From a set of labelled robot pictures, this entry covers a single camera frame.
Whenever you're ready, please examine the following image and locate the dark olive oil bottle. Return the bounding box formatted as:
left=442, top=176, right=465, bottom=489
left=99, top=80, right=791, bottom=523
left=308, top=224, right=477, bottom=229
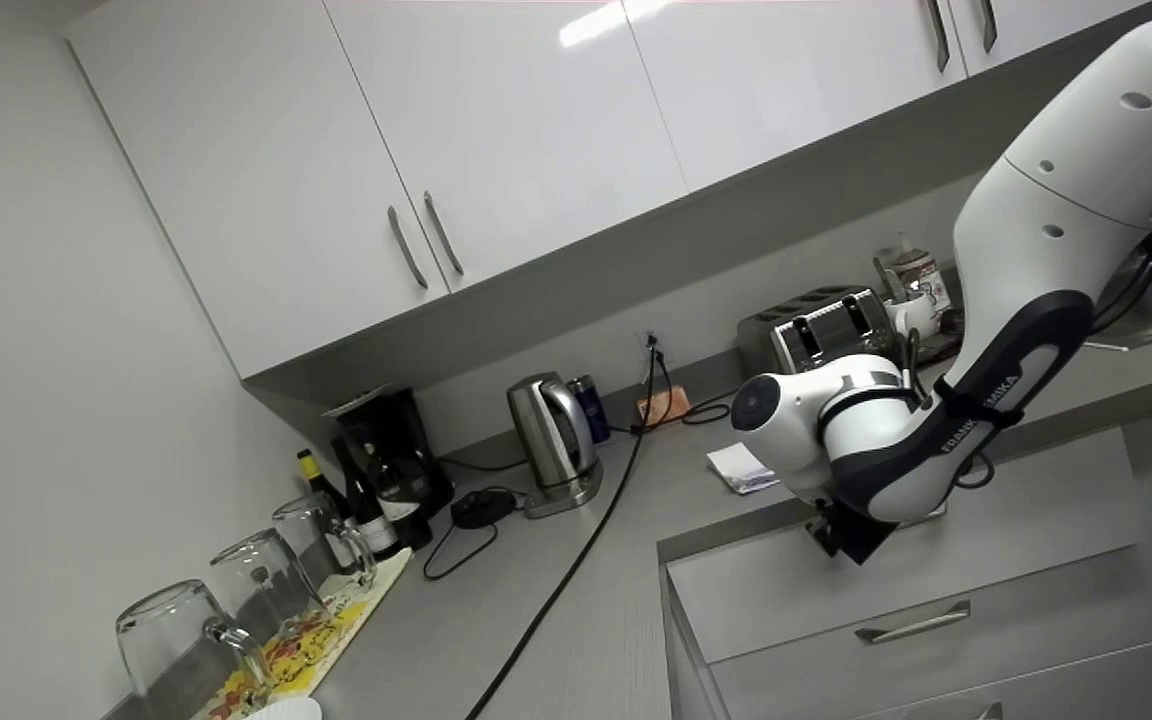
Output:
left=298, top=449, right=399, bottom=559

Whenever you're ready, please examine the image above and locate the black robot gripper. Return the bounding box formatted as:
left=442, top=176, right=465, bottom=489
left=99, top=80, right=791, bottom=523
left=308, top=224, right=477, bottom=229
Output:
left=810, top=502, right=892, bottom=566

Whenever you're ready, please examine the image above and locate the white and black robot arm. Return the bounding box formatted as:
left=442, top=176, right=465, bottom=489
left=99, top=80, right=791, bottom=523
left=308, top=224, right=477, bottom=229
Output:
left=732, top=21, right=1152, bottom=559

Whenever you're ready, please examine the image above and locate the silver four-slot toaster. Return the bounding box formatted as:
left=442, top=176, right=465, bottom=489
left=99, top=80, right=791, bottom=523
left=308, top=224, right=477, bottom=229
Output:
left=735, top=285, right=896, bottom=371

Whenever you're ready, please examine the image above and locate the white utensil cup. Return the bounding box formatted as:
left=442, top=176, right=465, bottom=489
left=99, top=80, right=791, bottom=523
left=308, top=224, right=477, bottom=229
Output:
left=888, top=291, right=953, bottom=359

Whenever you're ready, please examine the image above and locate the white upper cabinet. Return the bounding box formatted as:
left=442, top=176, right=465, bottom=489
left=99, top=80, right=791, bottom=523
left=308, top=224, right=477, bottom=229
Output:
left=70, top=0, right=1143, bottom=377

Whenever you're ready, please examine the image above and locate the upturned drinking glass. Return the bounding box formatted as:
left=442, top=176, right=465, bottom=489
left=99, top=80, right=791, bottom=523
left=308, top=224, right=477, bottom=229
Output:
left=118, top=579, right=264, bottom=720
left=272, top=495, right=373, bottom=587
left=207, top=527, right=326, bottom=642

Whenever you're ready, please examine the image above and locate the white top drawer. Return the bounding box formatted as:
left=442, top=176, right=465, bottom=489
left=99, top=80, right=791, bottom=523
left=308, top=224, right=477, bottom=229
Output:
left=665, top=431, right=1143, bottom=664

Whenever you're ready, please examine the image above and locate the dark blue can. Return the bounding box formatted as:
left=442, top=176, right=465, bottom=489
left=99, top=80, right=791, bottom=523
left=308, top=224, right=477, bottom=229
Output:
left=572, top=377, right=611, bottom=446

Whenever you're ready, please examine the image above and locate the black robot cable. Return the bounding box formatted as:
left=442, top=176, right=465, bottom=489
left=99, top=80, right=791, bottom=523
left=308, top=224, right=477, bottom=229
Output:
left=459, top=383, right=673, bottom=720

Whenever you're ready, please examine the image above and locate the white folded napkin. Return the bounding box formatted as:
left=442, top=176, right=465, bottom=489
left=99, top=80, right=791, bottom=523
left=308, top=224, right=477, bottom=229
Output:
left=707, top=446, right=777, bottom=495

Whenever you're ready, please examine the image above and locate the black coffee maker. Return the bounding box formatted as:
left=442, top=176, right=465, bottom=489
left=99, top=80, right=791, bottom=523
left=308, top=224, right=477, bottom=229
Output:
left=326, top=390, right=451, bottom=547

